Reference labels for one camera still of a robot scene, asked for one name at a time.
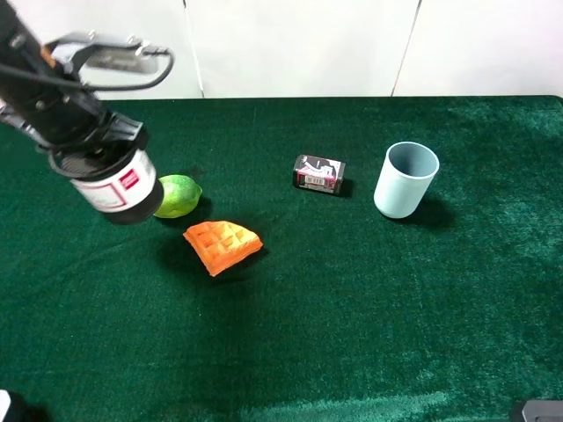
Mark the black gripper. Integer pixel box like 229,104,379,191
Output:
1,65,143,154

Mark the black mesh pen holder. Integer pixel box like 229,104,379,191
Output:
48,141,164,225

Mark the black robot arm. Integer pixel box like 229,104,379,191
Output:
1,1,146,156

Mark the green lime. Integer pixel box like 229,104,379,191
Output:
154,174,203,219

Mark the yellow orange waffle toy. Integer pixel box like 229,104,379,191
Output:
183,221,263,277

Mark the small black printed box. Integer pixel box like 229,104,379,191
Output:
293,154,346,195

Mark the light blue cup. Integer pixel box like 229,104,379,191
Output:
373,142,440,219

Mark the green velvet table cloth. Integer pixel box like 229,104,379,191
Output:
1,97,562,421

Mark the grey device bottom right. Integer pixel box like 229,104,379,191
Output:
509,399,563,422

